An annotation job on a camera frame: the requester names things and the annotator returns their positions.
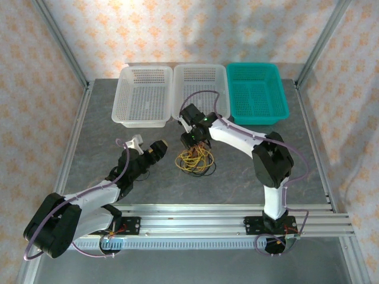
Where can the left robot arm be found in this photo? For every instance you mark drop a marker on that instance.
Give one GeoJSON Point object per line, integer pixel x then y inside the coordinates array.
{"type": "Point", "coordinates": [94, 198]}

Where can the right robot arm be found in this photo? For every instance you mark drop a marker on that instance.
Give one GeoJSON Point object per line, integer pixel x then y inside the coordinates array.
{"type": "Point", "coordinates": [237, 139]}

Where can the white plastic mesh basket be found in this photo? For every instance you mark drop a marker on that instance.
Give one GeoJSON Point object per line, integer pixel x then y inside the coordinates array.
{"type": "Point", "coordinates": [142, 97]}
{"type": "Point", "coordinates": [201, 77]}

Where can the teal plastic mesh basket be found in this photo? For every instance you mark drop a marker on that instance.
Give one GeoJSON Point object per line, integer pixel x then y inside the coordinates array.
{"type": "Point", "coordinates": [254, 94]}

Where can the base electronics board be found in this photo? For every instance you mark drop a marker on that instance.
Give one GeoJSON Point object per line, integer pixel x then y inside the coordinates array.
{"type": "Point", "coordinates": [114, 243]}
{"type": "Point", "coordinates": [291, 240]}

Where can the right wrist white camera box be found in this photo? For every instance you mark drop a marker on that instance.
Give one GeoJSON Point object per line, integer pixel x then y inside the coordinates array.
{"type": "Point", "coordinates": [185, 126]}

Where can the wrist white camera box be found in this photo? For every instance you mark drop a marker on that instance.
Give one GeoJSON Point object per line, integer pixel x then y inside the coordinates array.
{"type": "Point", "coordinates": [185, 126]}
{"type": "Point", "coordinates": [134, 143]}

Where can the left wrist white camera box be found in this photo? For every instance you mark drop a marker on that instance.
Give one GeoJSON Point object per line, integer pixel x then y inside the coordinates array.
{"type": "Point", "coordinates": [134, 143]}

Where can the aluminium table side rail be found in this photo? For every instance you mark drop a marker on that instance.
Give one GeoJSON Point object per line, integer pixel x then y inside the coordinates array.
{"type": "Point", "coordinates": [77, 127]}
{"type": "Point", "coordinates": [316, 154]}

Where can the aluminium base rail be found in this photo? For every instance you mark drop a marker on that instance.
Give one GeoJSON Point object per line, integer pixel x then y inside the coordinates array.
{"type": "Point", "coordinates": [192, 225]}

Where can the aluminium frame post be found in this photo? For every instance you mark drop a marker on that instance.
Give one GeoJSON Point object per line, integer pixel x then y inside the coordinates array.
{"type": "Point", "coordinates": [328, 29]}
{"type": "Point", "coordinates": [56, 29]}

